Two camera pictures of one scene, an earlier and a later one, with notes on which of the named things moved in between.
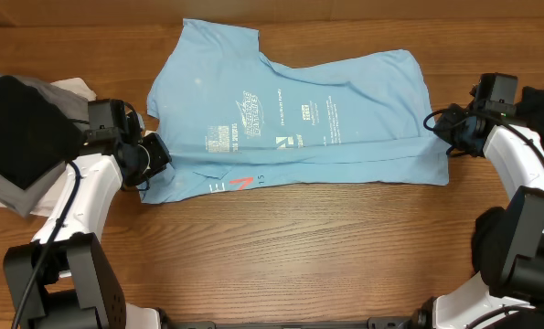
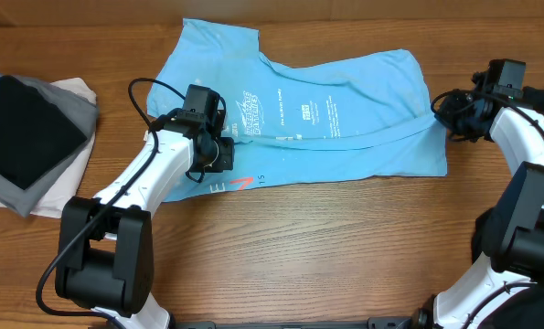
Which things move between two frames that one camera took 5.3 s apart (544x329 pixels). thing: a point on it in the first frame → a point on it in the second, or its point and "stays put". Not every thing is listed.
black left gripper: x=161 y=156 → x=225 y=160
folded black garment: x=23 y=133 stays put
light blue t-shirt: x=237 y=120 stays put
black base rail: x=372 y=323 stays put
